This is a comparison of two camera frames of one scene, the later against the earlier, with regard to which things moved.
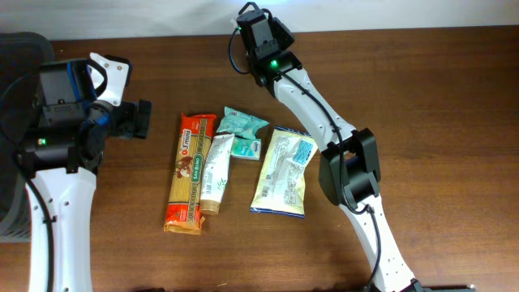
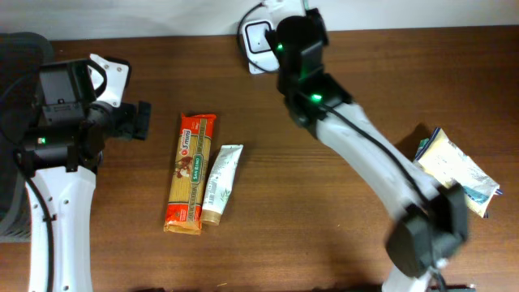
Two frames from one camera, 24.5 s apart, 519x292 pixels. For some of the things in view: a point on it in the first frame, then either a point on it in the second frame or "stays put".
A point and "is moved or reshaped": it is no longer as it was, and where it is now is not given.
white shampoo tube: [215, 173] is moved or reshaped
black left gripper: [128, 126] stays put
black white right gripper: [276, 32] to [319, 23]
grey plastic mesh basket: [22, 56] stays put
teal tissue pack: [247, 148] to [422, 144]
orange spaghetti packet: [183, 215] stays put
